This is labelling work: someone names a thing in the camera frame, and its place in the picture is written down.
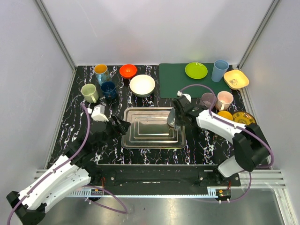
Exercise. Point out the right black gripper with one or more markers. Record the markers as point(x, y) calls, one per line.
point(178, 122)

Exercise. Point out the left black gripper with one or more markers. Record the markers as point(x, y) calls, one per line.
point(116, 124)

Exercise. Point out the grey-blue ceramic mug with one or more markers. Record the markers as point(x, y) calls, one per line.
point(171, 117)

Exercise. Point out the dark blue mug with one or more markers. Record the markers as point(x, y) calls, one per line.
point(109, 90)

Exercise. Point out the light green mug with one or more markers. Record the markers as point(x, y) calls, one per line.
point(90, 93)

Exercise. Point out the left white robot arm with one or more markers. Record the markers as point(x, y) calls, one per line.
point(72, 170)

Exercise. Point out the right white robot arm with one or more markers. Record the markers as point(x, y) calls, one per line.
point(249, 144)

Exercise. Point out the pink mug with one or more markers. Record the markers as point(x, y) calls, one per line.
point(224, 100)

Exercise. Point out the blue mug yellow inside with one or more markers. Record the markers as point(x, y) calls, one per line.
point(102, 73)

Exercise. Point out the silver metal tray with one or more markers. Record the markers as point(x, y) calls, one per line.
point(149, 129)

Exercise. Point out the translucent purple cup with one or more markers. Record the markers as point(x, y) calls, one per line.
point(208, 100)

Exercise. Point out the white ceramic bowl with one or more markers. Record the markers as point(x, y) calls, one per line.
point(142, 85)

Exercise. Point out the small yellow bowl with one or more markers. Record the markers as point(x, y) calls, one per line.
point(225, 114)

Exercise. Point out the lime green plate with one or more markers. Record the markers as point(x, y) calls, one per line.
point(196, 70)

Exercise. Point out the orange red bowl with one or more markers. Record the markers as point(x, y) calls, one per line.
point(128, 71)

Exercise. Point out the black gold patterned plate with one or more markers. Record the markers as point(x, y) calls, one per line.
point(243, 117)

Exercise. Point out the light blue tumbler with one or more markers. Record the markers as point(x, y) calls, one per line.
point(219, 69)

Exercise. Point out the yellow square dish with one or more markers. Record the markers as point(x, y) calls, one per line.
point(236, 79)

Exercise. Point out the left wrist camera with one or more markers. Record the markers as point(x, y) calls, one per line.
point(98, 113)

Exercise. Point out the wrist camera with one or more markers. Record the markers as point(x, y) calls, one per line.
point(98, 113)
point(188, 97)

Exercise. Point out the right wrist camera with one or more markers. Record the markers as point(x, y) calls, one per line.
point(188, 97)

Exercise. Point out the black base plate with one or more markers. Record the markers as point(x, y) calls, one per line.
point(161, 179)

